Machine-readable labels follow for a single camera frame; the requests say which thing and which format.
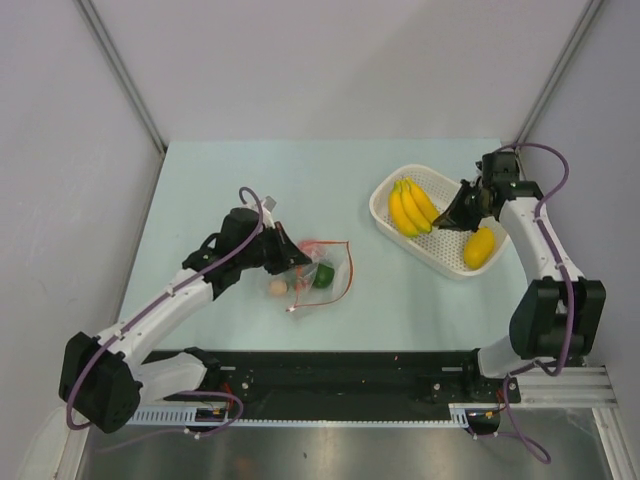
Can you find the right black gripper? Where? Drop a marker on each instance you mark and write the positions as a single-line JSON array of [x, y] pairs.
[[455, 218]]

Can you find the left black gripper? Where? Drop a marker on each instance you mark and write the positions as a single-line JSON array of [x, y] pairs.
[[288, 256]]

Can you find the green fake pepper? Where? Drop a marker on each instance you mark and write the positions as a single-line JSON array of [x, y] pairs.
[[324, 276]]

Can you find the clear zip top bag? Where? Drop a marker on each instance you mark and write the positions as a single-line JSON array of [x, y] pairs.
[[300, 305]]

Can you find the yellow fake lemon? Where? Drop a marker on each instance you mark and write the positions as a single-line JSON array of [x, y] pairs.
[[479, 248]]

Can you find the yellow fake bananas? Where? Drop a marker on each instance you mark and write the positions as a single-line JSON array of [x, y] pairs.
[[410, 208]]

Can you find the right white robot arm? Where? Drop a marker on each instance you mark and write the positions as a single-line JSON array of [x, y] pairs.
[[557, 319]]

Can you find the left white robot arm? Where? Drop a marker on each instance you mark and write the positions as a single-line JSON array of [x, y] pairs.
[[106, 377]]

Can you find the beige fake egg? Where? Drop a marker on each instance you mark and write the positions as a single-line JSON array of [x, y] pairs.
[[278, 288]]

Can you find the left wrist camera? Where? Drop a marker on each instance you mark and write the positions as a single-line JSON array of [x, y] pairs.
[[268, 203]]

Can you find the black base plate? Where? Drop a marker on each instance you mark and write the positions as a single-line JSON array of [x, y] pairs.
[[368, 385]]

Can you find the aluminium frame rail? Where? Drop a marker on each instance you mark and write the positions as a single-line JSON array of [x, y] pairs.
[[576, 387]]

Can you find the white cable duct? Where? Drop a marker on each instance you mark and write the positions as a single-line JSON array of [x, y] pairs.
[[208, 417]]

